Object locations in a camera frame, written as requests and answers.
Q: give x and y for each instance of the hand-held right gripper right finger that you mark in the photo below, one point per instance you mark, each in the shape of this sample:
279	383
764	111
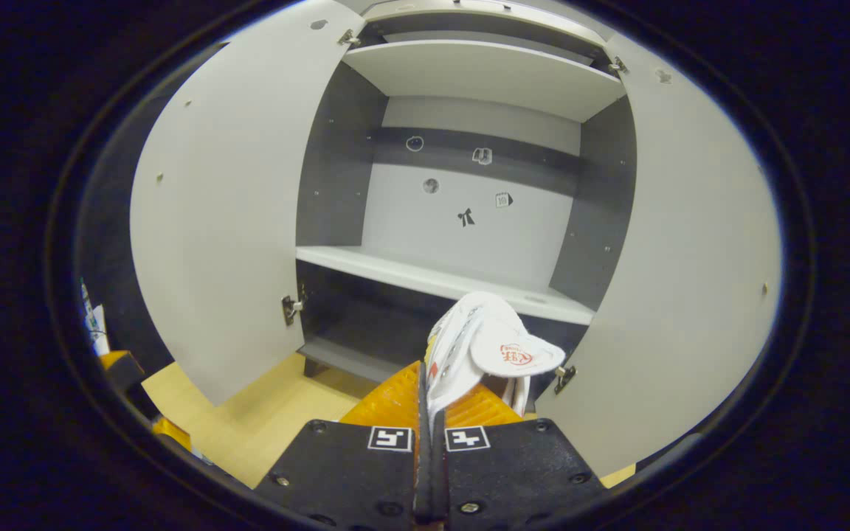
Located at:
513	464

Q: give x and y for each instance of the white shoe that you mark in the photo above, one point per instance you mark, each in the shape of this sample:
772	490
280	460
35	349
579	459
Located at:
491	332

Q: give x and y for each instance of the grey shoe cabinet door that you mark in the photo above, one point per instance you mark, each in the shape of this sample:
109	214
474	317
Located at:
226	206
683	258

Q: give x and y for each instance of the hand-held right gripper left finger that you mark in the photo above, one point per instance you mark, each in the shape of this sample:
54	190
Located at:
422	472

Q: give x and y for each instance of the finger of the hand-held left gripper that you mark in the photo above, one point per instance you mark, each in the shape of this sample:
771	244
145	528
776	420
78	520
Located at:
173	435
124	375

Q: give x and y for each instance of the grey shoe cabinet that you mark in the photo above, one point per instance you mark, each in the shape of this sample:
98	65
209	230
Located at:
469	74

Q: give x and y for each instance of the white printed object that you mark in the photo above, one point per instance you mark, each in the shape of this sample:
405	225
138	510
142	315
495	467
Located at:
97	324

